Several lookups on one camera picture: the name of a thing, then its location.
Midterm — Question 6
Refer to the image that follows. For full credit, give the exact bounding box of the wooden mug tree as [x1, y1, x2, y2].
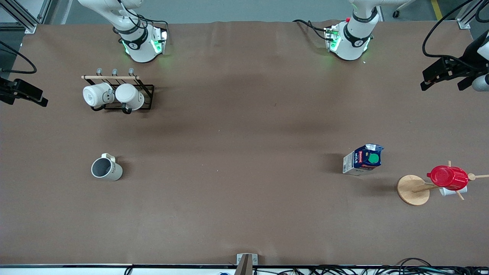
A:
[397, 160, 489, 206]

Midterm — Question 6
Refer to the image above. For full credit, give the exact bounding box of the small white cup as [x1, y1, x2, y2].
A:
[439, 186, 468, 197]

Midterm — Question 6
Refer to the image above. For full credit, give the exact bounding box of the blue white milk carton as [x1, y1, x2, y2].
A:
[343, 144, 384, 176]

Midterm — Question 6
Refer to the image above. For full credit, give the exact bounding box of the red plastic cup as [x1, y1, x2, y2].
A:
[427, 165, 469, 191]

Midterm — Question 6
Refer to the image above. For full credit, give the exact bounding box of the aluminium frame profile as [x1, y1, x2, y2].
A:
[457, 0, 489, 29]
[0, 0, 53, 33]

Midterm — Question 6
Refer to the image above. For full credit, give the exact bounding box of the white mug grey inside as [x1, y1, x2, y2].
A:
[91, 153, 123, 181]

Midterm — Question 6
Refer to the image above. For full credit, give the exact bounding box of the black wire mug rack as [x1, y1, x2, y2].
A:
[81, 68, 155, 114]

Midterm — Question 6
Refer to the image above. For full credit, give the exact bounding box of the black cable bundle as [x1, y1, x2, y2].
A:
[267, 258, 489, 275]

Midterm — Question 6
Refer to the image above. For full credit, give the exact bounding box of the white hanging mug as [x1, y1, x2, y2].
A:
[115, 83, 145, 112]
[83, 82, 115, 108]

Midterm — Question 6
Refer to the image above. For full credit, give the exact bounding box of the black base cable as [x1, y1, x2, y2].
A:
[293, 19, 330, 41]

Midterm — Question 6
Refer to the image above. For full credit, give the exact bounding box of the brown table cover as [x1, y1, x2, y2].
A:
[0, 20, 489, 266]

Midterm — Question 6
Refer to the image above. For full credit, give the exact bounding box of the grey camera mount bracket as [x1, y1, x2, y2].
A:
[236, 253, 258, 275]

